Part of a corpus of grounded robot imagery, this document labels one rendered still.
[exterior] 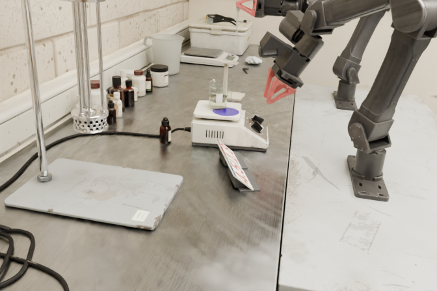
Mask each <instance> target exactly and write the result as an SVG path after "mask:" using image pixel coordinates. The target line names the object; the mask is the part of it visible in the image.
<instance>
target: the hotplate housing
mask: <svg viewBox="0 0 437 291"><path fill-rule="evenodd" d="M244 124H245V110H242V109H241V118H240V120H238V121H233V120H218V119H209V118H196V117H193V119H192V121H191V127H185V128H184V131H188V132H191V141H192V145H194V146H195V145H196V144H208V145H211V146H213V147H219V145H218V144H217V141H216V139H217V140H219V141H220V142H221V143H223V144H224V145H225V146H226V147H228V148H231V149H245V150H253V151H267V148H268V146H269V139H268V128H267V141H266V140H264V139H263V138H262V137H260V136H258V135H257V134H255V133H253V132H252V131H251V130H249V129H247V128H246V127H245V126H244Z"/></svg>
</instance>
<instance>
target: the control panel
mask: <svg viewBox="0 0 437 291"><path fill-rule="evenodd" d="M252 117H253V116H252V115H251V114H249V113H248V112H246V111H245V124H244V126H245V127H246V128H247V129H249V130H251V131H252V132H253V133H255V134H257V135H258V136H260V137H262V138H263V139H264V140H266V141H267V125H266V124H264V123H262V124H261V126H262V127H263V130H262V132H261V133H257V132H256V131H255V130H253V129H252V128H251V125H253V124H254V122H253V121H252V120H251V121H250V120H249V119H251V118H252ZM249 122H251V123H249Z"/></svg>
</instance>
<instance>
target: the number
mask: <svg viewBox="0 0 437 291"><path fill-rule="evenodd" d="M229 161H230V164H231V165H232V168H233V170H234V172H235V174H236V176H237V177H238V178H240V179H241V180H242V181H244V182H245V183H246V184H247V185H249V186H250V187H251V185H250V184H249V182H248V180H247V178H246V176H245V175H244V173H243V171H242V169H241V168H240V167H238V166H237V165H236V164H234V163H233V162H232V161H231V160H229Z"/></svg>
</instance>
